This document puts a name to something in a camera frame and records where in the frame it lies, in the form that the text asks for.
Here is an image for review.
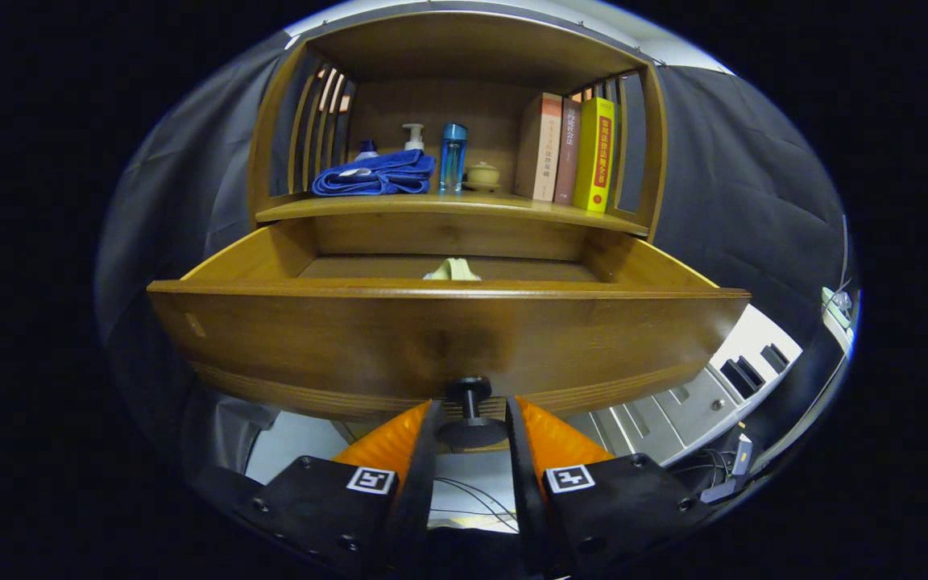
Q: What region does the wooden countertop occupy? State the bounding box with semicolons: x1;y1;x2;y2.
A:
255;189;650;238

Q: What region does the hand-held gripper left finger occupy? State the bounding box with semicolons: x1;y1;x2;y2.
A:
194;400;442;577

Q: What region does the black floor cable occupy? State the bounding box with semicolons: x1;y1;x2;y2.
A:
432;477;517;532

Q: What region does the white device with cable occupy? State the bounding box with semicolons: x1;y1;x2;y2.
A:
821;286;856;355

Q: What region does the yellow lidded tea bowl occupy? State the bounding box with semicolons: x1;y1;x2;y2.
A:
464;162;502;193

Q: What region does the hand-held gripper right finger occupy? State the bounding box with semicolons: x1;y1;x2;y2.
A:
506;396;723;577

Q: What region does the wooden drawer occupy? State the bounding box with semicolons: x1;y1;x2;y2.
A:
147;217;752;452

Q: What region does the wooden cabinet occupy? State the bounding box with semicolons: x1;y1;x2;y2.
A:
246;10;668;259

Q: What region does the yellow book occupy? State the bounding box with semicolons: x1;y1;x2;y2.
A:
573;97;618;213

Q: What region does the blue folded towel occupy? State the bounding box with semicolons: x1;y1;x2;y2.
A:
311;149;437;197

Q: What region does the blue glass bottle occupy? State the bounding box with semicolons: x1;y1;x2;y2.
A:
440;122;468;194

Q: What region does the brown book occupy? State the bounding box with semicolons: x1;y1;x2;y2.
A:
554;97;583;205

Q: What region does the clear packet of pale sponges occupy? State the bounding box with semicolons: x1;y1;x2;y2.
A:
424;258;483;281

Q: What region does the beige orange book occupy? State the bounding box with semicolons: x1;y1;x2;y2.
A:
515;93;564;202

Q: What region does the black backdrop cloth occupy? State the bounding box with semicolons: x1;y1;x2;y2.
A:
96;32;851;484

